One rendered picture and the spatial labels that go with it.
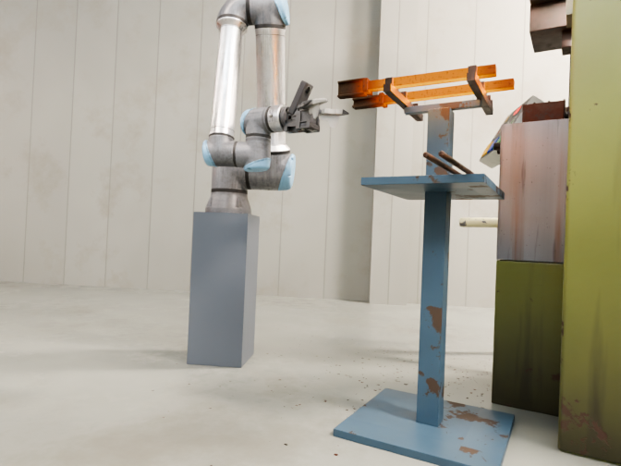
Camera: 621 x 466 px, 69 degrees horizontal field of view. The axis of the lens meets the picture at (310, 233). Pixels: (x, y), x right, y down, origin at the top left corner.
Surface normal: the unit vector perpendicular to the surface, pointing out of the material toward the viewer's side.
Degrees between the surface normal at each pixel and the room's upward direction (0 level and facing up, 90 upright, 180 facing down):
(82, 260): 90
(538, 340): 90
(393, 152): 90
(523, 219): 90
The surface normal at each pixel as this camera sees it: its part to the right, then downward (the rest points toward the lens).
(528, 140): -0.51, -0.04
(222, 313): -0.10, -0.02
